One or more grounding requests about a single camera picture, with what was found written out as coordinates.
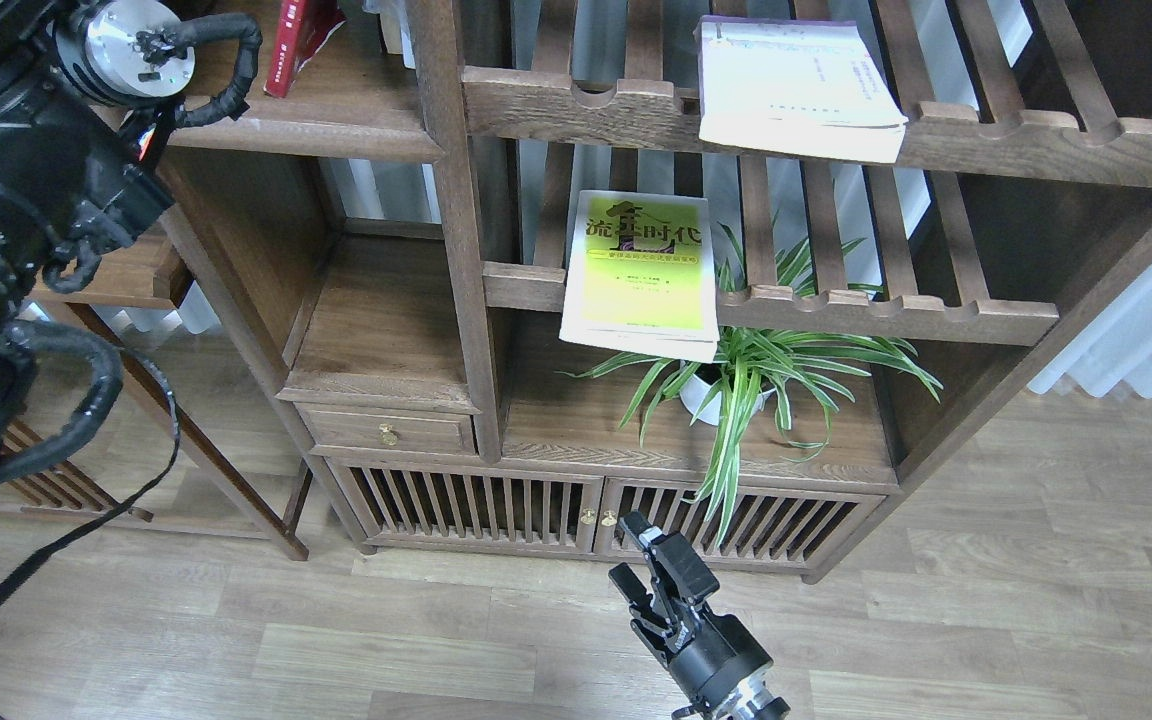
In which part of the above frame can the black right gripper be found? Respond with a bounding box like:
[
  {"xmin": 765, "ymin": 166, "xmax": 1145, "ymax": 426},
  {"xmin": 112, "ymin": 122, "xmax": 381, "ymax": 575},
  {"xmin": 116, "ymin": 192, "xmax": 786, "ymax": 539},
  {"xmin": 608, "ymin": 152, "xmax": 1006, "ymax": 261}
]
[{"xmin": 608, "ymin": 511, "xmax": 774, "ymax": 714}]

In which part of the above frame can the red book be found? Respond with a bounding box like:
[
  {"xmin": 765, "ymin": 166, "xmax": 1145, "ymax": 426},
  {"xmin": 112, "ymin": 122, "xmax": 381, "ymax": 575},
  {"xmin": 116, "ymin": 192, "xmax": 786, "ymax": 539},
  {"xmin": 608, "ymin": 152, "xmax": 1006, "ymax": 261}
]
[{"xmin": 262, "ymin": 0, "xmax": 346, "ymax": 97}]

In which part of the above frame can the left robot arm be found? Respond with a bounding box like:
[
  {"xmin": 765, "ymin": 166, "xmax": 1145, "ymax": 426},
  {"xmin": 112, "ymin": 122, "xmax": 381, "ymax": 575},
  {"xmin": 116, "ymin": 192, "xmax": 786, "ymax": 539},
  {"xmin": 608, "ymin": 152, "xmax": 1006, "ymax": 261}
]
[{"xmin": 0, "ymin": 1, "xmax": 262, "ymax": 484}]

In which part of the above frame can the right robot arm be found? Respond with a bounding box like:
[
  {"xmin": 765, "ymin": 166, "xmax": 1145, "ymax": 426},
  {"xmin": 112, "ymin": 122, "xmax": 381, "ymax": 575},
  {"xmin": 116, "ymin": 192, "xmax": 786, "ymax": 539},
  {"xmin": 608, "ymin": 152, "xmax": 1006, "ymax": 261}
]
[{"xmin": 609, "ymin": 511, "xmax": 790, "ymax": 719}]

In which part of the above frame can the white plant pot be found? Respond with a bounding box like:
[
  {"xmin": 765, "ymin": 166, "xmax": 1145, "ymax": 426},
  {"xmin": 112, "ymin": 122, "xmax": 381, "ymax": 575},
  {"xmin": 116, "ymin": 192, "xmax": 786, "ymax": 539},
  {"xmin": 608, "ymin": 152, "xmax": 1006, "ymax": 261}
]
[{"xmin": 679, "ymin": 361, "xmax": 723, "ymax": 427}]

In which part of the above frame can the green spider plant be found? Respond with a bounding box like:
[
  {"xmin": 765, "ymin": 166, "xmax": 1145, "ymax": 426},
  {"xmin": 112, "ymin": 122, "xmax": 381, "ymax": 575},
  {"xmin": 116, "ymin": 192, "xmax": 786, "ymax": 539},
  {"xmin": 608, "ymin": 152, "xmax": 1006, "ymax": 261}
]
[{"xmin": 563, "ymin": 237, "xmax": 943, "ymax": 541}]

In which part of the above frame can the yellow green book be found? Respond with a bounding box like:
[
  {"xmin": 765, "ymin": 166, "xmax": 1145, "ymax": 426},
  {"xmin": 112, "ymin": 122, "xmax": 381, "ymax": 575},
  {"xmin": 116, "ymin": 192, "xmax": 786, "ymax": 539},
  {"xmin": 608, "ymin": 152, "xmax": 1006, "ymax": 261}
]
[{"xmin": 559, "ymin": 190, "xmax": 719, "ymax": 363}]

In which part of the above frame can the brass drawer knob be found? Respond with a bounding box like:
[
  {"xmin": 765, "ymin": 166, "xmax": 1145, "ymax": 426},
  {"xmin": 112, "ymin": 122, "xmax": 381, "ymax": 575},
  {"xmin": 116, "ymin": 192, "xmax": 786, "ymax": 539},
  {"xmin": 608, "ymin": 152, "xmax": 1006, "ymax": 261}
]
[{"xmin": 378, "ymin": 424, "xmax": 399, "ymax": 447}]

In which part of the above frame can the dark wooden bookshelf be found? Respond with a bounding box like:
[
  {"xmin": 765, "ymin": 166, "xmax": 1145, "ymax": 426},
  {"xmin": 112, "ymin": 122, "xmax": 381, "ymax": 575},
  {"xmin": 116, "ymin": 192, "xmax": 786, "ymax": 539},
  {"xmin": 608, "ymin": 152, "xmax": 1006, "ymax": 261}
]
[{"xmin": 161, "ymin": 1, "xmax": 1152, "ymax": 582}]

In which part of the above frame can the white paperback book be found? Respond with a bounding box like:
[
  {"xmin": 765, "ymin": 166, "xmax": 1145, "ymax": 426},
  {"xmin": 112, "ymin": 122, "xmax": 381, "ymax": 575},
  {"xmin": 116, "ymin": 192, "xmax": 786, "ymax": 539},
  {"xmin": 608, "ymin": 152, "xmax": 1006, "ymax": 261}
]
[{"xmin": 696, "ymin": 15, "xmax": 908, "ymax": 164}]

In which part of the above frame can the wooden side table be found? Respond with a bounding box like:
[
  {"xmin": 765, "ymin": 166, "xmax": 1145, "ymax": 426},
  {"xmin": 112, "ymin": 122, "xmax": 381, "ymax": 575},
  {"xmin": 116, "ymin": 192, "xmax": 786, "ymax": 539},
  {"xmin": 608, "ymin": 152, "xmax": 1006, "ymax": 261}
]
[{"xmin": 3, "ymin": 229, "xmax": 311, "ymax": 561}]

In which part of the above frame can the slatted wooden rack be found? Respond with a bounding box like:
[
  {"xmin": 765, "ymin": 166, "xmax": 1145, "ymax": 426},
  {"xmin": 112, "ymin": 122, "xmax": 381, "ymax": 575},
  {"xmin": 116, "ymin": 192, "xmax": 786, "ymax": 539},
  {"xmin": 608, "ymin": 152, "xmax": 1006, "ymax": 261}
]
[{"xmin": 0, "ymin": 461, "xmax": 119, "ymax": 523}]

